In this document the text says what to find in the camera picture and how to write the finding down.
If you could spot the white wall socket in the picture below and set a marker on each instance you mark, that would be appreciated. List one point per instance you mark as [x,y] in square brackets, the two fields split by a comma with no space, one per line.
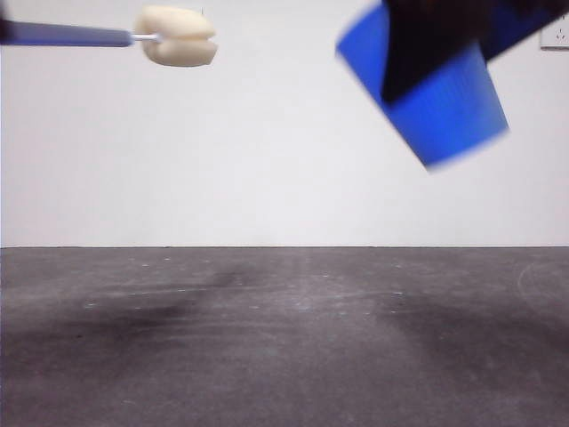
[556,36]

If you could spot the blue ribbed plastic cup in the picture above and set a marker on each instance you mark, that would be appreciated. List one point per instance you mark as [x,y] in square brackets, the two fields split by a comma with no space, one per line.
[444,124]

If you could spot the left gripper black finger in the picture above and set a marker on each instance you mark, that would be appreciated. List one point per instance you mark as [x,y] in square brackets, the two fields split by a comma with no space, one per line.
[4,32]

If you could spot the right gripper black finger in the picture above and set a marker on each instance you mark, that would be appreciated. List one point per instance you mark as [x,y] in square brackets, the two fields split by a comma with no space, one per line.
[520,24]
[427,49]

